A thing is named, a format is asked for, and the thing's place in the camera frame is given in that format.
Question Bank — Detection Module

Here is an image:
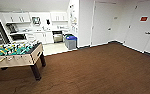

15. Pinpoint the grey bin blue lid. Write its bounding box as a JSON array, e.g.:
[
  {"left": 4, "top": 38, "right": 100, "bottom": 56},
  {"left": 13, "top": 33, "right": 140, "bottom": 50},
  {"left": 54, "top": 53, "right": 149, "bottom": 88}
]
[{"left": 64, "top": 35, "right": 79, "bottom": 51}]

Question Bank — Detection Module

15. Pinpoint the grey bin green lid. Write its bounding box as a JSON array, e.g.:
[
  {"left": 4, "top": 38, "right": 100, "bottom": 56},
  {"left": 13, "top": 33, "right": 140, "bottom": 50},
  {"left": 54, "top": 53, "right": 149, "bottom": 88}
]
[{"left": 63, "top": 33, "right": 75, "bottom": 39}]

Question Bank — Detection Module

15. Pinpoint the white sink base cabinet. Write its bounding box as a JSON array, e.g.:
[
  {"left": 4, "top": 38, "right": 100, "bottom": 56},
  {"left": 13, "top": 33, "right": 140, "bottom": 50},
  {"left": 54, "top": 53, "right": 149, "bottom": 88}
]
[{"left": 34, "top": 31, "right": 54, "bottom": 45}]

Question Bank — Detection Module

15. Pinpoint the white drawer unit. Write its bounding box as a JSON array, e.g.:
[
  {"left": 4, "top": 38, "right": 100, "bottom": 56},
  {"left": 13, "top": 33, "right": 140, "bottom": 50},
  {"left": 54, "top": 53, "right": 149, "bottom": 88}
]
[{"left": 26, "top": 32, "right": 37, "bottom": 44}]

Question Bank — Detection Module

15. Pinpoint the steel paper towel dispenser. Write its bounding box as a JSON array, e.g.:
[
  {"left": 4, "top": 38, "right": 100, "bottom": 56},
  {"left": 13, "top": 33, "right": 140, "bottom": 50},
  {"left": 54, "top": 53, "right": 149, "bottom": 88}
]
[{"left": 31, "top": 16, "right": 42, "bottom": 26}]

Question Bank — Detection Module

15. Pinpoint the black built-in microwave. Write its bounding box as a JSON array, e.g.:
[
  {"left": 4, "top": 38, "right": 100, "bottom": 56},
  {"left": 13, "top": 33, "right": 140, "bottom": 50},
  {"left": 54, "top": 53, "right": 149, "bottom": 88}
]
[{"left": 12, "top": 33, "right": 28, "bottom": 41}]

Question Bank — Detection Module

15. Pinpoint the green foosball table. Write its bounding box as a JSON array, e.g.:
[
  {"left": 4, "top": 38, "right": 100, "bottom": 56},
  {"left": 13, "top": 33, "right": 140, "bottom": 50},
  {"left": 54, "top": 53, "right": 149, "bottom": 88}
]
[{"left": 0, "top": 41, "right": 47, "bottom": 82}]

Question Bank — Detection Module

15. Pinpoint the black coffee maker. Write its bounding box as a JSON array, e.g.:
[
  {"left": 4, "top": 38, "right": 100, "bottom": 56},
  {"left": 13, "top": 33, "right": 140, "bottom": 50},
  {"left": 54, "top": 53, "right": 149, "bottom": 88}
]
[{"left": 8, "top": 23, "right": 19, "bottom": 34}]

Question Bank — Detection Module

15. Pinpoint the white wall cabinet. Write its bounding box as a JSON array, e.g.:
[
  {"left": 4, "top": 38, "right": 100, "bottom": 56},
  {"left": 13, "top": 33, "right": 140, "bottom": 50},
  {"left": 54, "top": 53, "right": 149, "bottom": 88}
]
[
  {"left": 50, "top": 11, "right": 69, "bottom": 22},
  {"left": 2, "top": 11, "right": 32, "bottom": 24}
]

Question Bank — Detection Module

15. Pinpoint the metal door handle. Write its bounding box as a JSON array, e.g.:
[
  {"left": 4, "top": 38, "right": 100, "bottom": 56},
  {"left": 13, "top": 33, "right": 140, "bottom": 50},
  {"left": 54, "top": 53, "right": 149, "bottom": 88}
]
[
  {"left": 144, "top": 30, "right": 150, "bottom": 36},
  {"left": 106, "top": 27, "right": 112, "bottom": 32}
]

